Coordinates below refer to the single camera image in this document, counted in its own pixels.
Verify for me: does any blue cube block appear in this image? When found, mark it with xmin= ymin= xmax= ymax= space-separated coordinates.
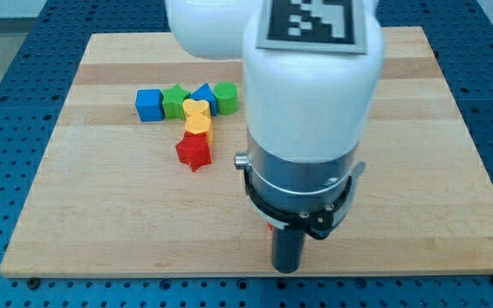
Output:
xmin=135 ymin=89 xmax=164 ymax=121

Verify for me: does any green star block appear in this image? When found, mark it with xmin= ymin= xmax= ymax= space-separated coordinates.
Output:
xmin=162 ymin=84 xmax=190 ymax=120

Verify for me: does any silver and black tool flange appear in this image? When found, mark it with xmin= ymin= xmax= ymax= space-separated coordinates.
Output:
xmin=237 ymin=134 xmax=366 ymax=240

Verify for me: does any wooden board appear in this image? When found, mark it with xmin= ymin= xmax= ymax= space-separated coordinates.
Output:
xmin=0 ymin=27 xmax=493 ymax=278

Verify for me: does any blue triangle block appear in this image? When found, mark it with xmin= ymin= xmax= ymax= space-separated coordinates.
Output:
xmin=190 ymin=83 xmax=218 ymax=116

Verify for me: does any yellow hexagon block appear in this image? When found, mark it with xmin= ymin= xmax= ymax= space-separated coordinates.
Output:
xmin=185 ymin=114 xmax=213 ymax=146

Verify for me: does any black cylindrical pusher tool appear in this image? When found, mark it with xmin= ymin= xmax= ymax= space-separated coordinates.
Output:
xmin=271 ymin=228 xmax=306 ymax=274

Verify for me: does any red star block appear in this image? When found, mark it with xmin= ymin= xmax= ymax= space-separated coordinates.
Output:
xmin=175 ymin=132 xmax=211 ymax=172

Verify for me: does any green cylinder block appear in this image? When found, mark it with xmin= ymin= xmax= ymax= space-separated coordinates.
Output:
xmin=213 ymin=82 xmax=239 ymax=115

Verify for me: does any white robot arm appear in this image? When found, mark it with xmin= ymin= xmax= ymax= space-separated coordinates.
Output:
xmin=165 ymin=0 xmax=385 ymax=163

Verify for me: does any yellow heart block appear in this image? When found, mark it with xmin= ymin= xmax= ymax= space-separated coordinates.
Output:
xmin=182 ymin=98 xmax=211 ymax=119

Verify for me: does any black and white fiducial tag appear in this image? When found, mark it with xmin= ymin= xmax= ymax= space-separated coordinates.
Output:
xmin=256 ymin=0 xmax=367 ymax=54

